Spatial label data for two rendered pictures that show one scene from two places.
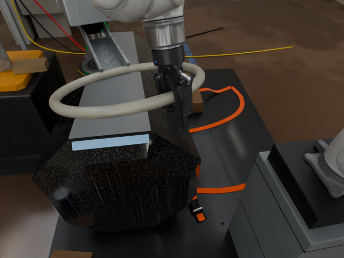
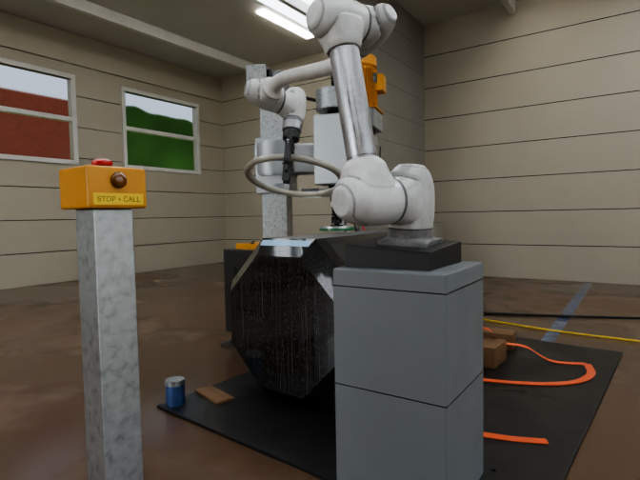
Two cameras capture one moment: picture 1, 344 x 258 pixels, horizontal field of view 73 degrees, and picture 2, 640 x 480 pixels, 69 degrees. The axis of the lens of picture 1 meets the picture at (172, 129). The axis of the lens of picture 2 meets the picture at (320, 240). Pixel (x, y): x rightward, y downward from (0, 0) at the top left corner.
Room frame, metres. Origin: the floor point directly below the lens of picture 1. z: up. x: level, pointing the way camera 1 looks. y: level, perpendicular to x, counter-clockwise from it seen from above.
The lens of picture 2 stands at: (-0.88, -1.53, 0.98)
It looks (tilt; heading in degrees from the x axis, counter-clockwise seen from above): 3 degrees down; 45
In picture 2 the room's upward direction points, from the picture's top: 1 degrees counter-clockwise
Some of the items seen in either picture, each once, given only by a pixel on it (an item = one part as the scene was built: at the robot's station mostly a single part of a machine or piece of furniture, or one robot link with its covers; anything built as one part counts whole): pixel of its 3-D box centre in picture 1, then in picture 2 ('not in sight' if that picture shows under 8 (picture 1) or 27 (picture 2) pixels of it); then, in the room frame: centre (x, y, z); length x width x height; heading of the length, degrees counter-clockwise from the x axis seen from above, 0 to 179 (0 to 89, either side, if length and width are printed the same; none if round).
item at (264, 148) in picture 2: not in sight; (302, 159); (1.56, 1.04, 1.41); 0.74 x 0.34 x 0.25; 130
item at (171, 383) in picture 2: not in sight; (175, 390); (0.27, 0.68, 0.08); 0.10 x 0.10 x 0.13
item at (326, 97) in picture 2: not in sight; (350, 115); (1.57, 0.56, 1.66); 0.96 x 0.25 x 0.17; 25
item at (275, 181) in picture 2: not in sight; (276, 167); (1.43, 1.20, 1.36); 0.35 x 0.35 x 0.41
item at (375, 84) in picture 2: not in sight; (363, 85); (1.85, 0.68, 1.94); 0.31 x 0.28 x 0.40; 115
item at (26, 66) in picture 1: (30, 65); not in sight; (1.41, 0.94, 0.81); 0.20 x 0.10 x 0.05; 104
